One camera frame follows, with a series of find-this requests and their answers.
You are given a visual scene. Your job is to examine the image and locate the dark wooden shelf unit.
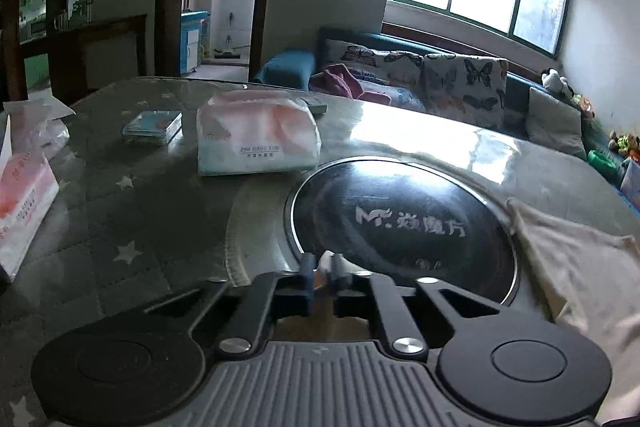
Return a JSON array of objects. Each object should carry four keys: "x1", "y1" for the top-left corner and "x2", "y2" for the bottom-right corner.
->
[{"x1": 0, "y1": 0, "x2": 97, "y2": 104}]

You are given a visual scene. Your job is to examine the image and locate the teal sofa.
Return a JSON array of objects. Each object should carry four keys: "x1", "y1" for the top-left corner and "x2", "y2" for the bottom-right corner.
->
[{"x1": 250, "y1": 26, "x2": 640, "y2": 208}]

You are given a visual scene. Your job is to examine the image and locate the round black glass hotplate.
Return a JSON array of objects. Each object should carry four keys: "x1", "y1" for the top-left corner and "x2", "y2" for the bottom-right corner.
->
[{"x1": 284, "y1": 157, "x2": 521, "y2": 308}]

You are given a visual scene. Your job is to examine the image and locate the long butterfly print cushion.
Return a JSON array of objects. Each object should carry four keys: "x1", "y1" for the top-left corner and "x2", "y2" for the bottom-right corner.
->
[{"x1": 327, "y1": 41, "x2": 427, "y2": 114}]

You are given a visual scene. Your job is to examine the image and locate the panda plush toy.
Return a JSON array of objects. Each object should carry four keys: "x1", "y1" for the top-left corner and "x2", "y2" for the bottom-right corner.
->
[{"x1": 541, "y1": 68, "x2": 574, "y2": 98}]

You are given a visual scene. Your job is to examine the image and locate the small clear plastic box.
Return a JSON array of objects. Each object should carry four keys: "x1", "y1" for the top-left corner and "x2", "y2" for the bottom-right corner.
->
[{"x1": 122, "y1": 109, "x2": 183, "y2": 146}]

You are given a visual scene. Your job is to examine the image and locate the pink cloth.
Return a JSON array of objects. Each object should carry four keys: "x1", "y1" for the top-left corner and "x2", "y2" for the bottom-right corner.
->
[{"x1": 309, "y1": 63, "x2": 392, "y2": 106}]

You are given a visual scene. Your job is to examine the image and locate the grey remote control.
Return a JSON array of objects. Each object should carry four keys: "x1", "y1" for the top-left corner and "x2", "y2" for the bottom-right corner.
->
[{"x1": 295, "y1": 96, "x2": 329, "y2": 116}]

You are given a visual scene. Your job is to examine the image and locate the pile of small plush toys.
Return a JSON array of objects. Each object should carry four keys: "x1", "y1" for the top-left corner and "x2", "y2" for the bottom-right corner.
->
[{"x1": 607, "y1": 131, "x2": 640, "y2": 158}]

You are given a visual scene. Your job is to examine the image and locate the clear plastic bag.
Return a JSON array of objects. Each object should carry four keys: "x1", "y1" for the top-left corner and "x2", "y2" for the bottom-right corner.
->
[{"x1": 0, "y1": 94, "x2": 77, "y2": 160}]

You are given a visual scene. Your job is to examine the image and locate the green quilted star tablecloth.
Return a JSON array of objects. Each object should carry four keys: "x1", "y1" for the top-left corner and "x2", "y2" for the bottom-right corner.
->
[{"x1": 0, "y1": 77, "x2": 640, "y2": 427}]

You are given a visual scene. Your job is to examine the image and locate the colourful plush toy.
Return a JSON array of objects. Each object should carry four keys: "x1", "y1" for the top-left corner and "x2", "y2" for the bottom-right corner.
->
[{"x1": 570, "y1": 94, "x2": 597, "y2": 118}]

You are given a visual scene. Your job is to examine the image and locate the clear plastic storage box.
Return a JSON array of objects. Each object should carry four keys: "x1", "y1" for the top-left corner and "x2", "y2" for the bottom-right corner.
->
[{"x1": 620, "y1": 159, "x2": 640, "y2": 208}]

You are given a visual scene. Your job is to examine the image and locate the grey cushion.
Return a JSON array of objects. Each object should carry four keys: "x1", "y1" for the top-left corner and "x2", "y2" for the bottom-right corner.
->
[{"x1": 525, "y1": 86, "x2": 589, "y2": 160}]

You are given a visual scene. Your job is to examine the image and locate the green plastic bowl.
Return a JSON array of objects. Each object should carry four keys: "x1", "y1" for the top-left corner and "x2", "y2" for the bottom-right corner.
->
[{"x1": 587, "y1": 149, "x2": 622, "y2": 174}]

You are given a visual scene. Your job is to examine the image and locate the pink white tissue pack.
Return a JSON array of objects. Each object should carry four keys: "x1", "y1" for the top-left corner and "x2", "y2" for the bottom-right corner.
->
[
  {"x1": 0, "y1": 114, "x2": 61, "y2": 284},
  {"x1": 196, "y1": 89, "x2": 322, "y2": 178}
]

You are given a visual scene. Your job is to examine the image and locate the cream cloth garment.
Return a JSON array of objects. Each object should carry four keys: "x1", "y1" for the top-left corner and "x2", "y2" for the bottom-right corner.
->
[{"x1": 505, "y1": 197, "x2": 640, "y2": 424}]

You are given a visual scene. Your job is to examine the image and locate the blue white cabinet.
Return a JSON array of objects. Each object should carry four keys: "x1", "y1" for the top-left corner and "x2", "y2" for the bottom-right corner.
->
[{"x1": 180, "y1": 9, "x2": 211, "y2": 76}]

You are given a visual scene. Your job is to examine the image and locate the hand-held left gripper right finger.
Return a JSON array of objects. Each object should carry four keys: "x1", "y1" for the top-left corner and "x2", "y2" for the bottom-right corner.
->
[{"x1": 331, "y1": 253, "x2": 503, "y2": 360}]

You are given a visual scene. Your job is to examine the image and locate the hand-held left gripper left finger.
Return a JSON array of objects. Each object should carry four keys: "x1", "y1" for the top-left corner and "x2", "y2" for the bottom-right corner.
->
[{"x1": 142, "y1": 252, "x2": 317, "y2": 355}]

